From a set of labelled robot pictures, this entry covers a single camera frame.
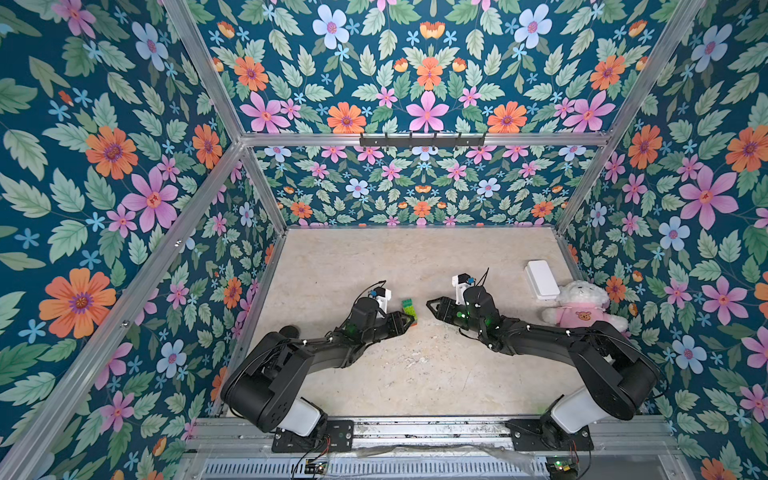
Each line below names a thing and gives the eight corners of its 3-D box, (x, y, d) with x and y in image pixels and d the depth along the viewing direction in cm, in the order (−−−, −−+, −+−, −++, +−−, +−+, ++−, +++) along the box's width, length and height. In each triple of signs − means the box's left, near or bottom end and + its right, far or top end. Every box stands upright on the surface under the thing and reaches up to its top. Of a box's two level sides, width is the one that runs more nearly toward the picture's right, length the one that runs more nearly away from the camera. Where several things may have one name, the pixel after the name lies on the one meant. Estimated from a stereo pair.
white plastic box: (534, 300, 100) (539, 293, 97) (523, 267, 110) (527, 259, 106) (555, 300, 100) (560, 293, 97) (543, 267, 110) (547, 259, 106)
